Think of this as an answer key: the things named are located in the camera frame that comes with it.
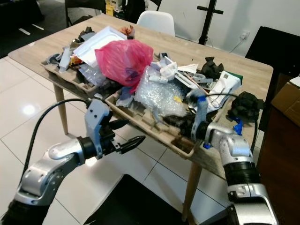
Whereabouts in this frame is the long brown pulp tray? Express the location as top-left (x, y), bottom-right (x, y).
top-left (105, 91), bottom-right (200, 158)

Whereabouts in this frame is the clear bubble wrap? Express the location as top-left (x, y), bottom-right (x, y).
top-left (134, 66), bottom-right (190, 118)

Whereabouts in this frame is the white plastic packaging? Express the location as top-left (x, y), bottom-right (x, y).
top-left (157, 55), bottom-right (183, 80)

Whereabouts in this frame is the white and green carton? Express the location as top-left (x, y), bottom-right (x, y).
top-left (213, 70), bottom-right (244, 99)

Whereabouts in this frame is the large black crumpled wrapper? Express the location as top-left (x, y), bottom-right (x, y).
top-left (230, 91), bottom-right (262, 123)

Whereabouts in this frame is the red plastic bag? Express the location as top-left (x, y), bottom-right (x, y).
top-left (95, 40), bottom-right (154, 87)

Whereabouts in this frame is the small black crumpled wrapper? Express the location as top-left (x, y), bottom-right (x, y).
top-left (198, 56), bottom-right (225, 79)

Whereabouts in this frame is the wooden table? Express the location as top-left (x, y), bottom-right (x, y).
top-left (8, 14), bottom-right (273, 223)

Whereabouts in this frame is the white foam box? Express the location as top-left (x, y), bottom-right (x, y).
top-left (73, 26), bottom-right (125, 66)

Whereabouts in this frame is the grey plastic scrap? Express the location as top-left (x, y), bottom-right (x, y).
top-left (47, 47), bottom-right (73, 71)

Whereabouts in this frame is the brown crumpled wrapper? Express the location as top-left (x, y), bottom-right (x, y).
top-left (120, 26), bottom-right (135, 38)

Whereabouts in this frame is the white plastic chair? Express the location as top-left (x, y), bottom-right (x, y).
top-left (137, 10), bottom-right (174, 36)

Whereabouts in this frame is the black stand pole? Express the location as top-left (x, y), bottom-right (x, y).
top-left (197, 0), bottom-right (225, 46)

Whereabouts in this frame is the brown cardboard box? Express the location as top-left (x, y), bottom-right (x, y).
top-left (272, 75), bottom-right (300, 127)

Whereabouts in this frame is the yellow package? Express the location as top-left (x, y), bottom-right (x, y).
top-left (105, 0), bottom-right (119, 12)

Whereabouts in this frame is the black cabinet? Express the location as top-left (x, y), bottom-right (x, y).
top-left (245, 27), bottom-right (300, 78)

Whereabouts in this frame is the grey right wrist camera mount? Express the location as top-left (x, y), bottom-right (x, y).
top-left (187, 91), bottom-right (212, 141)

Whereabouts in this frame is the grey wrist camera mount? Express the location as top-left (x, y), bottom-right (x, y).
top-left (187, 91), bottom-right (212, 141)
top-left (85, 98), bottom-right (114, 160)

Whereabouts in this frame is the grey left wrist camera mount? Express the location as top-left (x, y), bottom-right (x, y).
top-left (85, 98), bottom-right (114, 160)

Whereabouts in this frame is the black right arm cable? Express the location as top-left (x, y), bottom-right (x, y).
top-left (204, 92), bottom-right (261, 153)

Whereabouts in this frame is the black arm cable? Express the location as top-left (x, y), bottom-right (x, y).
top-left (204, 92), bottom-right (261, 153)
top-left (27, 97), bottom-right (93, 186)

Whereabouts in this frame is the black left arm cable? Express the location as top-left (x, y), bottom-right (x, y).
top-left (27, 97), bottom-right (93, 186)

